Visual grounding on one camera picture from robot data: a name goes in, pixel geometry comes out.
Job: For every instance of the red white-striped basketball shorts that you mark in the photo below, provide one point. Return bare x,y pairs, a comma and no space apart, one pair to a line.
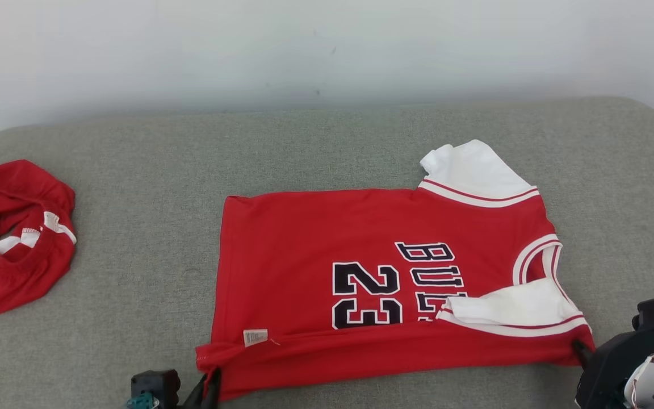
3,278

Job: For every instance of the teal left camera connector plug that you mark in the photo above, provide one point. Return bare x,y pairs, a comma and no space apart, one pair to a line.
139,403

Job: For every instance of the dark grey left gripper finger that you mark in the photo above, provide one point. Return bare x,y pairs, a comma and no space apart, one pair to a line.
196,395
214,392

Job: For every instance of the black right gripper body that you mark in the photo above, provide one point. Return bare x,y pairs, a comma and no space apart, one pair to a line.
608,369

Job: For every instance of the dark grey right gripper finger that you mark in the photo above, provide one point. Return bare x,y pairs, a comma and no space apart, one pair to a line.
582,352

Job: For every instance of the red number 23 basketball jersey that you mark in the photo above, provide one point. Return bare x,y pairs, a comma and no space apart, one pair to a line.
304,272

